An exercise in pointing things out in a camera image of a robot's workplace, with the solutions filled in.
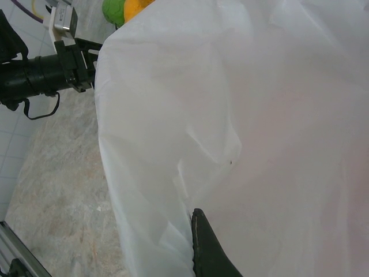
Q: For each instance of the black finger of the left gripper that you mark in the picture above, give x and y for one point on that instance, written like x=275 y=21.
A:
x=89 y=45

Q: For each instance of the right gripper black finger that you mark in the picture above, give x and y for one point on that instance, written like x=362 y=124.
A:
x=207 y=251

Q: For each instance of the large yellow-orange orange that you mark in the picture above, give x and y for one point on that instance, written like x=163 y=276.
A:
x=135 y=8

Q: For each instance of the white plastic bag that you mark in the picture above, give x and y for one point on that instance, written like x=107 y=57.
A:
x=230 y=115

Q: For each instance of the light green apple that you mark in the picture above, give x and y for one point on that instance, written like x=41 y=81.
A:
x=112 y=10

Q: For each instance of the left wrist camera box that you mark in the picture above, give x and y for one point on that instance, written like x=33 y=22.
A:
x=64 y=20

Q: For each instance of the aluminium mounting rail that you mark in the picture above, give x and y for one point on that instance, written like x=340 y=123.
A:
x=17 y=245

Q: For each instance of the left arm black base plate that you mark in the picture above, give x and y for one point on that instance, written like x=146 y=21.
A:
x=14 y=269

